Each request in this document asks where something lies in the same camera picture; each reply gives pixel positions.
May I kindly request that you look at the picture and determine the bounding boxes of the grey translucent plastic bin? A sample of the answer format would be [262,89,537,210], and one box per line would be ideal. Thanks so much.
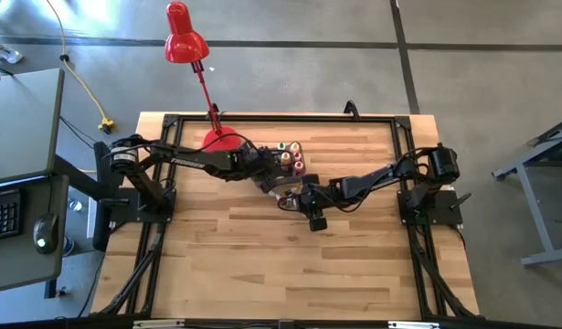
[257,140,309,198]

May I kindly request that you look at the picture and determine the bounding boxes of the dark grey desk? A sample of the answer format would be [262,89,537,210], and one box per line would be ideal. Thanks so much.
[0,175,70,294]

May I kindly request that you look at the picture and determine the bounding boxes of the black computer mouse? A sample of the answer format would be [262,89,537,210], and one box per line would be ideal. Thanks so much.
[32,212,60,255]

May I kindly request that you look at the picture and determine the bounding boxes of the yellow extension cable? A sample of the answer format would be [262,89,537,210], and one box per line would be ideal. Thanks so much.
[43,0,118,134]

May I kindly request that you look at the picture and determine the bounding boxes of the black clamp lever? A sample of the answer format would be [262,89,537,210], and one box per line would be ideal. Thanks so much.
[449,192,472,211]

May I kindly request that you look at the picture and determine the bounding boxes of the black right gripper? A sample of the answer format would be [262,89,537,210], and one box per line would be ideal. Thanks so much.
[288,173,344,233]

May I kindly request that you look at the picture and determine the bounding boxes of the person's shoe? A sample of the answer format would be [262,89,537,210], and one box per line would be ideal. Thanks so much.
[0,36,24,65]

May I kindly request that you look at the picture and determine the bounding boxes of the black aluminium table frame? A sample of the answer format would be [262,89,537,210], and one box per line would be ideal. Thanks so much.
[90,111,482,321]

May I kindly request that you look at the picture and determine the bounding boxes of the silver frame bracket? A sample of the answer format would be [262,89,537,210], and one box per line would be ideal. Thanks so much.
[387,321,440,329]
[133,319,186,329]

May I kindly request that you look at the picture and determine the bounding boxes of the black curved handle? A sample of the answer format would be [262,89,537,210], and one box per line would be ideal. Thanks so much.
[343,100,362,121]

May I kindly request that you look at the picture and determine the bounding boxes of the grey metal table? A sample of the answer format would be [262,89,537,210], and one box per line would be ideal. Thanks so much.
[492,113,562,269]

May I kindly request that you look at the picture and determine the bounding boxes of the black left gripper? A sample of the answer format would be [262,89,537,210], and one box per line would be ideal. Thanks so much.
[237,145,291,197]

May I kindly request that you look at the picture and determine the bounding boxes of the black keyboard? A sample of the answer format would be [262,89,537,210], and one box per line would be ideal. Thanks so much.
[0,188,22,242]

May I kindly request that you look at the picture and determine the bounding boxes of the red desk lamp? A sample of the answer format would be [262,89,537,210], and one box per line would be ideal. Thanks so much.
[164,1,243,153]

